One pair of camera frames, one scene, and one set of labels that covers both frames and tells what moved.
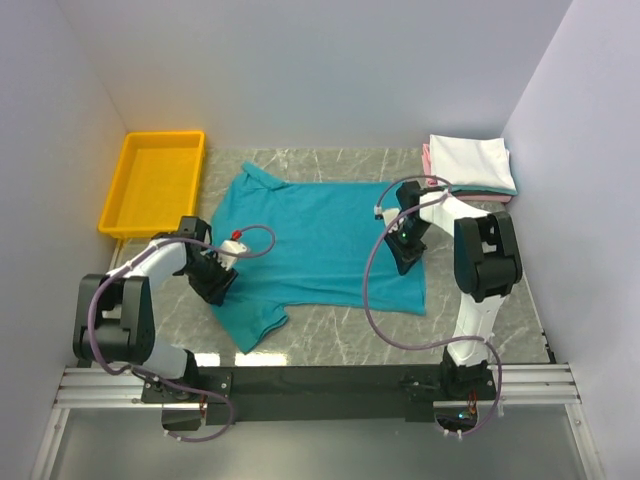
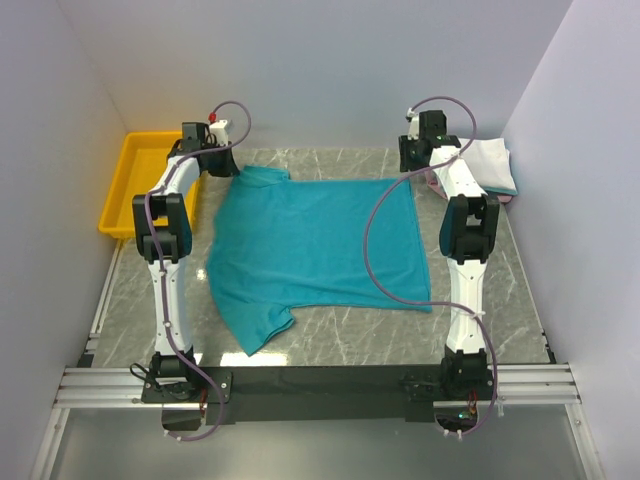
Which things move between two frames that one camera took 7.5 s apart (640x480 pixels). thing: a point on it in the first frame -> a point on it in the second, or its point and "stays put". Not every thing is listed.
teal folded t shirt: x=483 y=189 stays put
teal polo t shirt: x=308 y=243 stays put
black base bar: x=314 y=393 stays put
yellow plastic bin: x=156 y=183 stays put
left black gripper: x=213 y=282 -> x=223 y=163
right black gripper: x=406 y=253 -> x=409 y=159
